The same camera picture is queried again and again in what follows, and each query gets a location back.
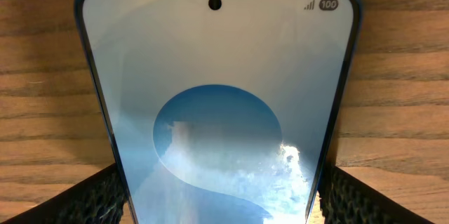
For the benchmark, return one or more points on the blue Galaxy smartphone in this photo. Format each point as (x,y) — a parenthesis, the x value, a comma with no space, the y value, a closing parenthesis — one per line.
(219,111)

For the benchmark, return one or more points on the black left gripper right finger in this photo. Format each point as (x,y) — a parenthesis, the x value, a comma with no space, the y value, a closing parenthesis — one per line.
(346,200)

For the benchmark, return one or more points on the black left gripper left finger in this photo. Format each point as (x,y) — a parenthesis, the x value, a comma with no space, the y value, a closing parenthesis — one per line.
(99,199)

